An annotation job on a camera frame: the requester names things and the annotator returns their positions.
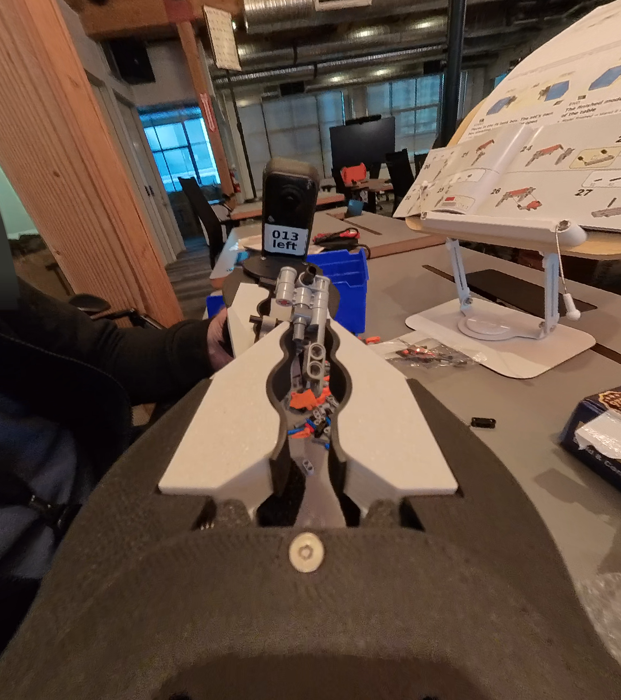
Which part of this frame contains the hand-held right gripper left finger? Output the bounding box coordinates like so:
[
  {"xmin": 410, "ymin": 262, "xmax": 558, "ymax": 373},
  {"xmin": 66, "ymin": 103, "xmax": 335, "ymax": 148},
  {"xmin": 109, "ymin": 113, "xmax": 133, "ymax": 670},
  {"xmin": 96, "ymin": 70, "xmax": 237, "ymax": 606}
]
[{"xmin": 158, "ymin": 323, "xmax": 307, "ymax": 526}]

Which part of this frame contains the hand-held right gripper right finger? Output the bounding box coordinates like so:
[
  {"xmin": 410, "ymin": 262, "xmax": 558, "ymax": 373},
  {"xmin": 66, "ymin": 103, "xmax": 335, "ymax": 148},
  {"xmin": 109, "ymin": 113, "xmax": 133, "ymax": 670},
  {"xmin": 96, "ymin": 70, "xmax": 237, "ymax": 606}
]
[{"xmin": 326, "ymin": 323, "xmax": 459, "ymax": 526}]

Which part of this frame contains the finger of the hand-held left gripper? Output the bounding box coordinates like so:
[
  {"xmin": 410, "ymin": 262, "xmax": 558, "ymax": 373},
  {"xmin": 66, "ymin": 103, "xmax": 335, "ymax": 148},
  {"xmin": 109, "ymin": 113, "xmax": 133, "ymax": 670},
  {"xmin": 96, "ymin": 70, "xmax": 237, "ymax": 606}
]
[{"xmin": 231, "ymin": 281, "xmax": 291, "ymax": 360}]

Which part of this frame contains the orange grey toy brick assembly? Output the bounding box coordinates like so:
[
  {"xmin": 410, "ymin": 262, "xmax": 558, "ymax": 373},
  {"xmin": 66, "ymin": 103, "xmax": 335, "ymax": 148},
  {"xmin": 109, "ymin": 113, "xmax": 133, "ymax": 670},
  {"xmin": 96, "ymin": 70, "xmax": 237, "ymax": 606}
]
[{"xmin": 250, "ymin": 266, "xmax": 339, "ymax": 394}]

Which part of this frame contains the far wooden desk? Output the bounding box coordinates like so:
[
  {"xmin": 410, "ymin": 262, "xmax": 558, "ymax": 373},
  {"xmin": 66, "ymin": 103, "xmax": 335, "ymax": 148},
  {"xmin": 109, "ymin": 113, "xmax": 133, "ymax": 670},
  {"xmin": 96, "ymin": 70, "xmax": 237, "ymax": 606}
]
[{"xmin": 231, "ymin": 191, "xmax": 345, "ymax": 221}]

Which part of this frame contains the grey desk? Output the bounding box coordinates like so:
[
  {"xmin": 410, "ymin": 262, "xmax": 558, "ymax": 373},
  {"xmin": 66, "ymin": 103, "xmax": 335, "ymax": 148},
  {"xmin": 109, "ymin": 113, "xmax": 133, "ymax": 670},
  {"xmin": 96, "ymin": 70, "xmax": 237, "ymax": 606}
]
[{"xmin": 209, "ymin": 210, "xmax": 621, "ymax": 700}]

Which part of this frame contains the person's left hand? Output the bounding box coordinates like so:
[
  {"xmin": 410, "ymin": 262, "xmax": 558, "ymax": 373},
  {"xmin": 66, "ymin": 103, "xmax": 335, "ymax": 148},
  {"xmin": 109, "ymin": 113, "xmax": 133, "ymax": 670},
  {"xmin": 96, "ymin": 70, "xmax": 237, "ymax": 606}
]
[{"xmin": 207, "ymin": 314, "xmax": 235, "ymax": 370}]

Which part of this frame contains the black office chair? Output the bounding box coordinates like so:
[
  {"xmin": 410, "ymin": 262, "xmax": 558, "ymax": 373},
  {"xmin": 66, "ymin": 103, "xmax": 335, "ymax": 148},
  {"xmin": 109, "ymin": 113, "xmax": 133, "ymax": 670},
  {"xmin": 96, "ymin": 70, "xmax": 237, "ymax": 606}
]
[{"xmin": 178, "ymin": 176, "xmax": 235, "ymax": 270}]

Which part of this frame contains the black monitor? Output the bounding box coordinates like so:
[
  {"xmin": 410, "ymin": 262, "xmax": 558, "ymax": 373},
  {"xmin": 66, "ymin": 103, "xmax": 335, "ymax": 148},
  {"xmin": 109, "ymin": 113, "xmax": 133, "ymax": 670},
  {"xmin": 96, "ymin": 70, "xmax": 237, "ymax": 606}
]
[{"xmin": 329, "ymin": 116, "xmax": 396, "ymax": 173}]

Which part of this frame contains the pile of loose brick parts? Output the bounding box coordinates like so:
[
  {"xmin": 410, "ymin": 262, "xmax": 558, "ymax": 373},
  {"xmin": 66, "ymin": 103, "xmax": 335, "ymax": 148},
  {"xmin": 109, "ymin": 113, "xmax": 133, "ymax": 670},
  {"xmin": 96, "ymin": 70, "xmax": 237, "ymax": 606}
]
[{"xmin": 288, "ymin": 335, "xmax": 382, "ymax": 444}]

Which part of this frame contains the small bag of brick parts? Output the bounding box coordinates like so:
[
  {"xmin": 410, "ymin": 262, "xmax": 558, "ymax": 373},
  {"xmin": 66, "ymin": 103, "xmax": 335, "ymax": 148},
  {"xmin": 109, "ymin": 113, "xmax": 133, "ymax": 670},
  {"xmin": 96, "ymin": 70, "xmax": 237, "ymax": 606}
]
[{"xmin": 384, "ymin": 339, "xmax": 486, "ymax": 366}]

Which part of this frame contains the blue plastic bin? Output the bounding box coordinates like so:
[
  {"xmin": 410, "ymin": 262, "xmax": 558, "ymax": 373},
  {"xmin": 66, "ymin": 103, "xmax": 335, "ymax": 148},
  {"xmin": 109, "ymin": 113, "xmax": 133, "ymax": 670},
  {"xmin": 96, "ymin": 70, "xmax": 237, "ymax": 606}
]
[{"xmin": 205, "ymin": 247, "xmax": 370, "ymax": 335}]

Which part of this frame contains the white book stand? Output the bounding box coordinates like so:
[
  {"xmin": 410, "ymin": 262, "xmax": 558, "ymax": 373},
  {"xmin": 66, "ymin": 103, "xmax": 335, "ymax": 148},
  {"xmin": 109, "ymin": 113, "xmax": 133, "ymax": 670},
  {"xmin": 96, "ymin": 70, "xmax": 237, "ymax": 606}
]
[{"xmin": 405, "ymin": 66, "xmax": 621, "ymax": 379}]

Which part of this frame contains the black chair armrest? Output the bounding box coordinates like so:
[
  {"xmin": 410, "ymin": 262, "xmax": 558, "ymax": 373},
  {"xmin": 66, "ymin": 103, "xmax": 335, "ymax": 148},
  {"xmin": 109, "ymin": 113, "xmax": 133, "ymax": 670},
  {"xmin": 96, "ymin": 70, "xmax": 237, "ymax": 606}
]
[{"xmin": 67, "ymin": 294, "xmax": 166, "ymax": 329}]

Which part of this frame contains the black steel column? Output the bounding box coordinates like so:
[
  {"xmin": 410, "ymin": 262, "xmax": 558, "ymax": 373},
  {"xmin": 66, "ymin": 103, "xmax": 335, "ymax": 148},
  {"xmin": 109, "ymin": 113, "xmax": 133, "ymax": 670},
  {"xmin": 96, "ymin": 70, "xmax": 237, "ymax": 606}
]
[{"xmin": 442, "ymin": 0, "xmax": 467, "ymax": 143}]

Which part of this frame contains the dark blue toy set box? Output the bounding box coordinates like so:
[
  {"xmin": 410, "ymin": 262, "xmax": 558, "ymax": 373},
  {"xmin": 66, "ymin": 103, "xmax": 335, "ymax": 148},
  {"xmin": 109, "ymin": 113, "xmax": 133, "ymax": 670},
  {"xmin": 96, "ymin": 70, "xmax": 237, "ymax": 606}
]
[{"xmin": 559, "ymin": 380, "xmax": 621, "ymax": 517}]

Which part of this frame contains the wooden pillar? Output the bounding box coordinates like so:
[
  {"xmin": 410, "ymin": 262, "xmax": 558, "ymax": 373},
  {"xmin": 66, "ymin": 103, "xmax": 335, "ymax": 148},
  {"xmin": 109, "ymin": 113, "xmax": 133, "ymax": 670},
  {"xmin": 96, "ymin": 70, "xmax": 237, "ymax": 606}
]
[{"xmin": 0, "ymin": 0, "xmax": 182, "ymax": 329}]

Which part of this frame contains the open instruction booklet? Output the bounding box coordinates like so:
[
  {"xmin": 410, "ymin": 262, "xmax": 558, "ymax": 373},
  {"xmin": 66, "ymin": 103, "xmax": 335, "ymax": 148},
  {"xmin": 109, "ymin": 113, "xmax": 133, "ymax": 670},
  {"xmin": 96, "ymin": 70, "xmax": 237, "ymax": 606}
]
[{"xmin": 393, "ymin": 112, "xmax": 621, "ymax": 236}]

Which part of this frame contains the wooden post with red sign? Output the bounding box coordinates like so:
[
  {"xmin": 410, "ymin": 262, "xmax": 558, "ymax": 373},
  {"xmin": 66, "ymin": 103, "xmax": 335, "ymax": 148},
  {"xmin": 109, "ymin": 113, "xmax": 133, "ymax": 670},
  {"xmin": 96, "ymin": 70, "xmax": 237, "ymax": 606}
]
[{"xmin": 176, "ymin": 22, "xmax": 235, "ymax": 192}]

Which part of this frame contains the hanging wall calendar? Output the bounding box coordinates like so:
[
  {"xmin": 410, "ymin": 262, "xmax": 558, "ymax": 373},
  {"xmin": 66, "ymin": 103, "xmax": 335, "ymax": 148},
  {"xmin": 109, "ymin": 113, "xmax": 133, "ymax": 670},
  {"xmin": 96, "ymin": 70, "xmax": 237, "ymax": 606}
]
[{"xmin": 202, "ymin": 5, "xmax": 243, "ymax": 72}]

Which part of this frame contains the metal ventilation duct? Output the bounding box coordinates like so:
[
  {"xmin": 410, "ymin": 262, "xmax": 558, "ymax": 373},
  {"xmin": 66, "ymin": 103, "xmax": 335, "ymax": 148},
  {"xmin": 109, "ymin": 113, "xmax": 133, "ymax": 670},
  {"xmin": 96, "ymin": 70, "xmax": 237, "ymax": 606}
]
[{"xmin": 242, "ymin": 0, "xmax": 454, "ymax": 61}]

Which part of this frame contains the black wall speaker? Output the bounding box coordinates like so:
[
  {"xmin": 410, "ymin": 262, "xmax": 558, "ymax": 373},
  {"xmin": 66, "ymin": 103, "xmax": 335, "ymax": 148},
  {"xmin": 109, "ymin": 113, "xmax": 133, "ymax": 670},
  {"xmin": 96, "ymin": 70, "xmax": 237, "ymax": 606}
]
[{"xmin": 108, "ymin": 38, "xmax": 155, "ymax": 83}]

